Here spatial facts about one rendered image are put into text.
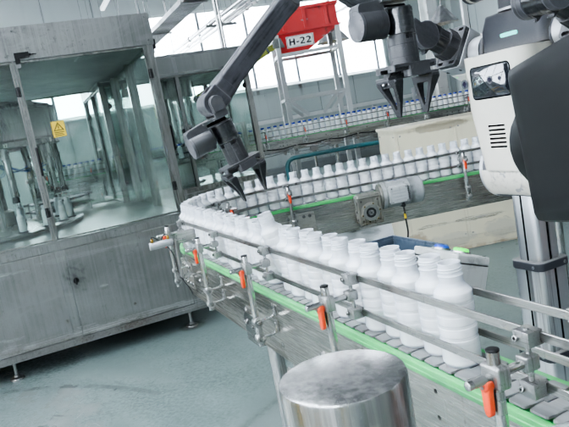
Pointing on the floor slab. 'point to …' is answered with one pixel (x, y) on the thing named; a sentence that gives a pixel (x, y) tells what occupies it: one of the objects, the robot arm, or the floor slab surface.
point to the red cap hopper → (300, 46)
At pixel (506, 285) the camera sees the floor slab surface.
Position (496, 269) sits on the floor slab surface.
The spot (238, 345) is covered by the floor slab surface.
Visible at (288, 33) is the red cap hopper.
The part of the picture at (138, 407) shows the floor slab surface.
